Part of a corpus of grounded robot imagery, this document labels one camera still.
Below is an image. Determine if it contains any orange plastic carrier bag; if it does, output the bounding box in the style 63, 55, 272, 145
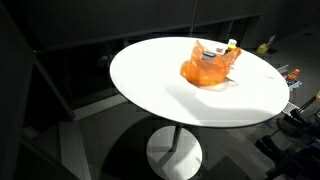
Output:
180, 39, 243, 88

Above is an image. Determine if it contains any brown bottle yellow cap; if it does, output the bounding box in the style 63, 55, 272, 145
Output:
225, 46, 238, 56

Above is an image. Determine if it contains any orange capped bottle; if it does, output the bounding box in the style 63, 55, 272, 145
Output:
285, 68, 301, 83

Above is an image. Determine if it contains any small grey blue box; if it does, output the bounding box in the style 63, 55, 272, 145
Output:
201, 50, 217, 61

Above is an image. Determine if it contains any thin grey vertical pole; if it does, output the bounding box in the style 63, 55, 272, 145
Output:
189, 0, 198, 37

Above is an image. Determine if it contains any yellow box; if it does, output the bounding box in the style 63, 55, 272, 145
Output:
256, 42, 270, 55

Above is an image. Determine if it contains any white card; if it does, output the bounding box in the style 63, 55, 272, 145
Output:
266, 34, 277, 48

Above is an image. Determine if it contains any black shoe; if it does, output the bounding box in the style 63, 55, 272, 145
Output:
255, 135, 288, 162
275, 117, 305, 138

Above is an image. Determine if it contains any perforated metal plate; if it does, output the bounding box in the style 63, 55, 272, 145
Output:
282, 102, 300, 117

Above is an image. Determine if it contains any blue white packet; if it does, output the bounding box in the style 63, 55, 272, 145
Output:
288, 79, 304, 92

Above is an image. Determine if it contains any white table pedestal base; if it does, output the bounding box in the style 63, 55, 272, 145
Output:
145, 123, 203, 180

